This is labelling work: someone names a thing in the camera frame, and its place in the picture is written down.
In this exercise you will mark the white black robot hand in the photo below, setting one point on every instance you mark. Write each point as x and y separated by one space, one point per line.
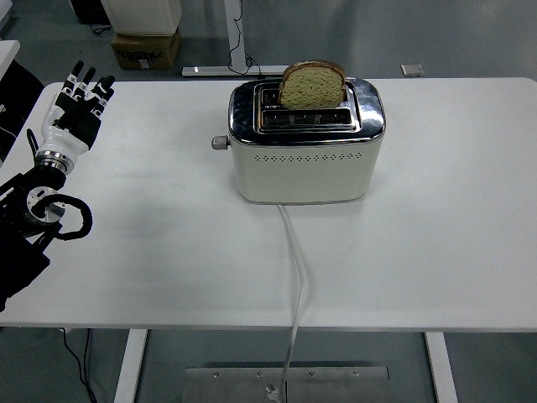
65 140

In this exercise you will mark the grey toaster lever knob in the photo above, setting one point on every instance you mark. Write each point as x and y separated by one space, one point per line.
218 143

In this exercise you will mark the cream and chrome toaster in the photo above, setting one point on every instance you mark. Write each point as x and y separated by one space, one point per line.
302 176

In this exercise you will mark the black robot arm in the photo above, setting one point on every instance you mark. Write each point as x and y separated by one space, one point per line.
21 260

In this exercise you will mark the black chair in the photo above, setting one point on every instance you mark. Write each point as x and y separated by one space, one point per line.
19 101

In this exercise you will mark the white side table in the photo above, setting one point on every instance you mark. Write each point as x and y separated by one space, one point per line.
7 52

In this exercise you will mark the brown cardboard box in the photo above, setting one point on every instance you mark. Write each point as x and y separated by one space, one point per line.
144 50

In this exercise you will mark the black box on floor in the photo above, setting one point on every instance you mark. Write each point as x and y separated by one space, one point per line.
88 10

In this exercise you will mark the white storage bin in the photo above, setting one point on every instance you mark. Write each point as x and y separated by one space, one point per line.
4 12

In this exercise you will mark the large white box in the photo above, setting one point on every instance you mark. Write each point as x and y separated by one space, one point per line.
142 14

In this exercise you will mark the white desk leg with foot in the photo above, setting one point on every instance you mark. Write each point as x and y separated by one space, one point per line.
234 33

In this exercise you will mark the white table leg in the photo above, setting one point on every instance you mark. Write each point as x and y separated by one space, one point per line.
440 369
130 365

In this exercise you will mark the brown bread slice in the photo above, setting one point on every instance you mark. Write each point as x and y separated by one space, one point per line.
312 90

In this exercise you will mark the small grey floor plate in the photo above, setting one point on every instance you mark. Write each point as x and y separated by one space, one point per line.
412 70

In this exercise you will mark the grey metal plate with screws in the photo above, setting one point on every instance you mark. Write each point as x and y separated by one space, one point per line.
335 386

